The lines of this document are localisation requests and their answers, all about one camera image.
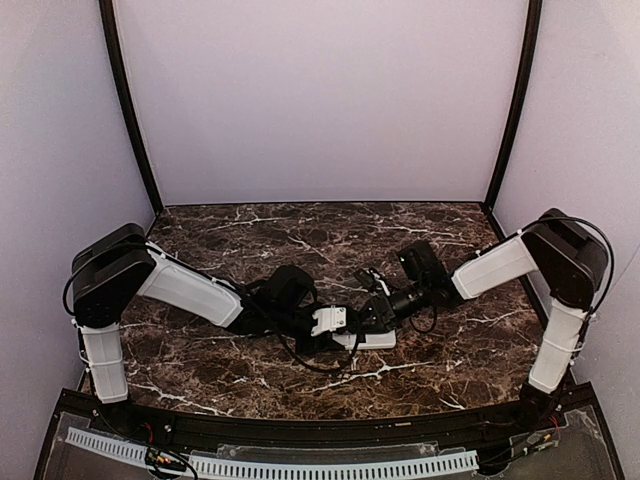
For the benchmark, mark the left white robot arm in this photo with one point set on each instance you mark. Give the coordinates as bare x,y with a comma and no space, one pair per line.
107,275

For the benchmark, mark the white slotted cable duct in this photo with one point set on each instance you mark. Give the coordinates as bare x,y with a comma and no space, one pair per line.
416,461

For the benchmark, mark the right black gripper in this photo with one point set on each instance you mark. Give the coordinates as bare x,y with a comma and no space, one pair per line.
379,308

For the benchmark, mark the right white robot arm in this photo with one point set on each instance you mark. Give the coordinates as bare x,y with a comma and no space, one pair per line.
565,265

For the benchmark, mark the right black frame post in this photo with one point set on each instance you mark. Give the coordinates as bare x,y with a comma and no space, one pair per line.
526,59

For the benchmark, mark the left black frame post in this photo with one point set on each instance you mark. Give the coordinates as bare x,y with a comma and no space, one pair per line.
125,98

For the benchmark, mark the white remote control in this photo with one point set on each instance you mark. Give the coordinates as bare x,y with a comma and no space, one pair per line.
367,341

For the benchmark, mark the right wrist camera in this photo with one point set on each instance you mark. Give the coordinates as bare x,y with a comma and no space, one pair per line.
371,280

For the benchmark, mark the black front rail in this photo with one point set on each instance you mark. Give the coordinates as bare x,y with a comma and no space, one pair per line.
484,428

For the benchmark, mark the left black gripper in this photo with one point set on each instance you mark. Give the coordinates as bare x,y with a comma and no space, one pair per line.
310,338

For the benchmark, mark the black frame post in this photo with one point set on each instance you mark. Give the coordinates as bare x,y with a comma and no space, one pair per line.
526,59
125,98

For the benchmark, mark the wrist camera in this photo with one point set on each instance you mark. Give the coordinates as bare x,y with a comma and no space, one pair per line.
336,320
371,280

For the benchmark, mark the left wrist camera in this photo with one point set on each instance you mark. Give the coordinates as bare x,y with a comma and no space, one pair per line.
336,320

